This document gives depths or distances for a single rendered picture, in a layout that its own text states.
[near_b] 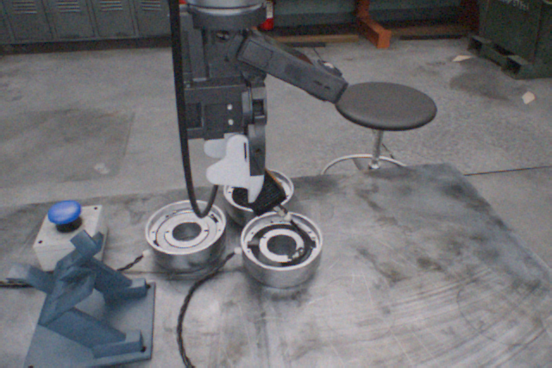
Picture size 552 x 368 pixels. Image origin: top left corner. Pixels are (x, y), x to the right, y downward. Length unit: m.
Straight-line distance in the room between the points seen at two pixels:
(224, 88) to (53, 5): 3.57
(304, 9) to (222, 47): 4.02
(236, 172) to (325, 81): 0.13
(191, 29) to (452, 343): 0.42
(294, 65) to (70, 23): 3.59
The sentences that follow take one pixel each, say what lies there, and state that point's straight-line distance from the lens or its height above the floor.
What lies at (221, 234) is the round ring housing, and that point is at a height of 0.84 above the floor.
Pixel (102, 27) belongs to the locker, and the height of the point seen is 0.20.
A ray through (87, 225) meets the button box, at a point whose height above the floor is 0.85.
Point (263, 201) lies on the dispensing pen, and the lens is 0.49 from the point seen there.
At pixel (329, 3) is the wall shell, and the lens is 4.46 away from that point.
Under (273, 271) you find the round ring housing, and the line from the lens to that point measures 0.52.
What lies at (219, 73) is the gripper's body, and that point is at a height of 1.07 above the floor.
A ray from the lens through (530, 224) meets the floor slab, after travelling 2.11.
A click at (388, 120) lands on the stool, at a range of 1.33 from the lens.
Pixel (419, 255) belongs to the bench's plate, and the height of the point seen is 0.80.
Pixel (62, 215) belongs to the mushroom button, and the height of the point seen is 0.87.
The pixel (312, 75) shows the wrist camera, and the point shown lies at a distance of 0.40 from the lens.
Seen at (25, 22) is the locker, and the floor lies 0.26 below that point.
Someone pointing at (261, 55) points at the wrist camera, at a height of 1.09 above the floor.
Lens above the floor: 1.22
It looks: 34 degrees down
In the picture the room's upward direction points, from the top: straight up
